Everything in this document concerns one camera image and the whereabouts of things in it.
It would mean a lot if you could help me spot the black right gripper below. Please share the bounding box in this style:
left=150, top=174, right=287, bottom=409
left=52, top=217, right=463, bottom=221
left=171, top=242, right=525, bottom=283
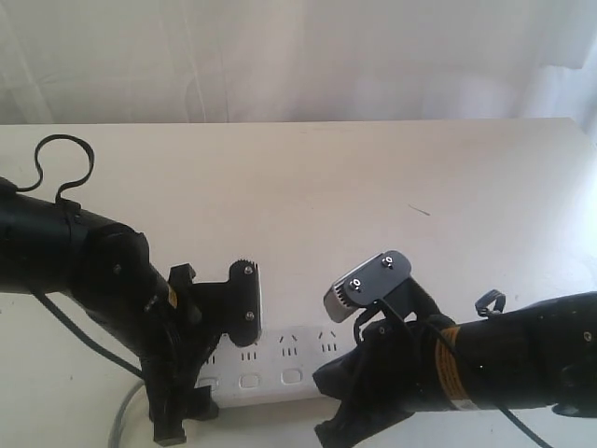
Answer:
left=312, top=315, right=460, bottom=447

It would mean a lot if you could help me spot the white power strip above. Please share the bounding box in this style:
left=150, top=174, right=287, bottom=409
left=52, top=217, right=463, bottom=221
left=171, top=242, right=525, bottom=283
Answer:
left=197, top=324, right=355, bottom=408

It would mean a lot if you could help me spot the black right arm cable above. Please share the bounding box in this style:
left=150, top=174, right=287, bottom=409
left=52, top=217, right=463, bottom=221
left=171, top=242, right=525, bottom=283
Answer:
left=352, top=288, right=556, bottom=448

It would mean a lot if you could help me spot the white curtain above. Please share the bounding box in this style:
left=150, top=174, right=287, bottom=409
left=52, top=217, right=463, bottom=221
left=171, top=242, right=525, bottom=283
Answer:
left=1, top=1, right=596, bottom=136

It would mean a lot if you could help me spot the grey power cable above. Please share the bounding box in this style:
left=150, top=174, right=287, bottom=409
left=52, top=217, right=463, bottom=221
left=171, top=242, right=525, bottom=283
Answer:
left=104, top=380, right=146, bottom=448

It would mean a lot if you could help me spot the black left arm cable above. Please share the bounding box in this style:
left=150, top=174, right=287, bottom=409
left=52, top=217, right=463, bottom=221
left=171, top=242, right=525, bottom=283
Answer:
left=0, top=133, right=146, bottom=379

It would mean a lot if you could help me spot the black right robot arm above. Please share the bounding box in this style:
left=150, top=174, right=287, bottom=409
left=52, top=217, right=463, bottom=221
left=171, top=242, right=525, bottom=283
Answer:
left=313, top=292, right=596, bottom=447

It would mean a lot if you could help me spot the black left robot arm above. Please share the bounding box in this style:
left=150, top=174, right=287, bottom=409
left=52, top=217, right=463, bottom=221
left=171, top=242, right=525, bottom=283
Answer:
left=1, top=179, right=219, bottom=447

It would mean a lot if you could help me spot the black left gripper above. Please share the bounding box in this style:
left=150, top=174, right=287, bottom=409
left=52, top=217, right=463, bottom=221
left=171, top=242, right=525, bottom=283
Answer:
left=83, top=263, right=228, bottom=442

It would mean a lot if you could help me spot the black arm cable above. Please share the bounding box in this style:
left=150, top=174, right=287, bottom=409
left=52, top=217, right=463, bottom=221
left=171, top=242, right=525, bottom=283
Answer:
left=0, top=133, right=146, bottom=379
left=352, top=288, right=556, bottom=448

